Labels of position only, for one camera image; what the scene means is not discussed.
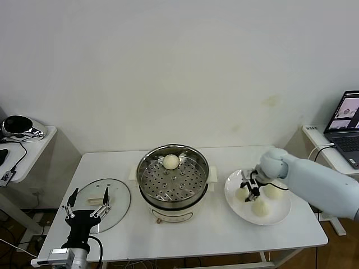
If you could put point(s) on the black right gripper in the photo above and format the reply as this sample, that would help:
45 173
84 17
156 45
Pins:
253 175

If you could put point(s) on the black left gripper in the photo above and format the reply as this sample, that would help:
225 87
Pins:
84 221

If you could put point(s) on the white steamed baozi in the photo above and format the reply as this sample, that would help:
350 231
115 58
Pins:
260 208
240 194
272 192
170 162

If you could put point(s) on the round glass pot lid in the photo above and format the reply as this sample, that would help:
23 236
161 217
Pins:
120 201

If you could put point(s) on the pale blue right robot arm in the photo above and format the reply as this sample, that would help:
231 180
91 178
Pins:
314 182

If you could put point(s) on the perforated steel steamer basket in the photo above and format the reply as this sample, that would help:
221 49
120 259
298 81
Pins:
174 187

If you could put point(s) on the round white plate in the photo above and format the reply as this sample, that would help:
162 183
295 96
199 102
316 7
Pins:
235 213

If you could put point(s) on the white side table with device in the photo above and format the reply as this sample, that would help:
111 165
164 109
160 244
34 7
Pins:
42 168

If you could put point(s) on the white electric cooker pot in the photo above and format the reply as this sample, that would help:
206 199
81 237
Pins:
171 215

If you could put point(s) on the small grey usb dongle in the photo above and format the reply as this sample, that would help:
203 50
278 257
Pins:
5 178

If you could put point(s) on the black computer mouse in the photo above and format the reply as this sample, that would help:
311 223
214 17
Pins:
2 157

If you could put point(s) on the chrome domed device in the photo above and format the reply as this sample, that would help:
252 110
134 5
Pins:
19 129

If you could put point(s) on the grey open laptop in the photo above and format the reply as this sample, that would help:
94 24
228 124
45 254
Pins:
346 140

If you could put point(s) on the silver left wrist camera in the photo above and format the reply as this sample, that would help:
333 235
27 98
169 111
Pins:
60 255

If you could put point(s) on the white table frame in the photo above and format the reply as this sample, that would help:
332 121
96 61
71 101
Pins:
263 256

